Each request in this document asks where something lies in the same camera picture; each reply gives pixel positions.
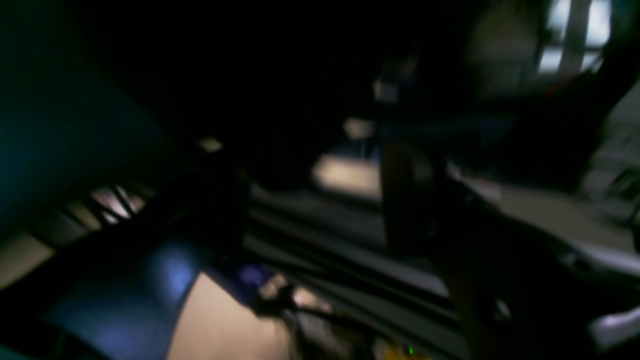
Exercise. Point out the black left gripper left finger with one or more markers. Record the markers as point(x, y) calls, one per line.
point(116, 283)

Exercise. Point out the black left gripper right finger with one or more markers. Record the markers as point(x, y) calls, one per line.
point(519, 292)

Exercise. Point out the teal table cloth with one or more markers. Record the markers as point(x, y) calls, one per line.
point(65, 126)

